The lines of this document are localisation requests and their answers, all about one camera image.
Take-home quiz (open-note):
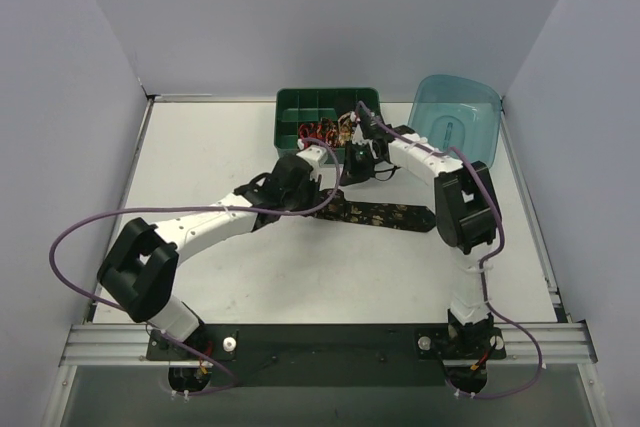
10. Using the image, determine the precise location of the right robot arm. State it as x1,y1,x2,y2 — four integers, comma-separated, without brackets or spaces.
340,124,504,346

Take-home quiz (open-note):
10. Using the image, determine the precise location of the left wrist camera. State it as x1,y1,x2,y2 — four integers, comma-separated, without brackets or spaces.
296,144,329,169

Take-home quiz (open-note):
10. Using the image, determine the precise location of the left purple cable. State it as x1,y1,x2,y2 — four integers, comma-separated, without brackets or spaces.
49,136,346,397

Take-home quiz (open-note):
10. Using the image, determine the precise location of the beige patterned rolled tie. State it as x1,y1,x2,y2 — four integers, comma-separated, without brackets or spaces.
337,112,357,147

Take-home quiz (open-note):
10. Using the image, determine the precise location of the green compartment tray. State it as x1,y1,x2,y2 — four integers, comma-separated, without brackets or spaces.
273,87,380,162

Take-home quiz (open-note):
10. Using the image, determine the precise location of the orange patterned rolled tie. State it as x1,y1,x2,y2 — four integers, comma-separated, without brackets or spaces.
318,117,339,148

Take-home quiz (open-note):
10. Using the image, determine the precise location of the black gold floral tie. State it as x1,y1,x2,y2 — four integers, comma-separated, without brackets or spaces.
312,190,436,233

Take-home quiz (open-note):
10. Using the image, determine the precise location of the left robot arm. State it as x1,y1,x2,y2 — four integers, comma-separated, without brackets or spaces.
97,146,331,350

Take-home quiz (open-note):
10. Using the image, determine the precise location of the translucent blue plastic tub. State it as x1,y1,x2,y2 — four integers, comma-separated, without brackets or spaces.
408,74,502,166

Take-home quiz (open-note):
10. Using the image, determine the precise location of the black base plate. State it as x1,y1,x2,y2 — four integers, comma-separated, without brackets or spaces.
146,323,506,387

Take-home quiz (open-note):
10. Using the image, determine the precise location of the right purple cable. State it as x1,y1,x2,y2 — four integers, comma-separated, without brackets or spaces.
354,100,544,401

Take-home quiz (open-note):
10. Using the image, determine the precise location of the purple cable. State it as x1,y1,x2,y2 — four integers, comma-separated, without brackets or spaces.
49,136,346,397
354,100,544,401

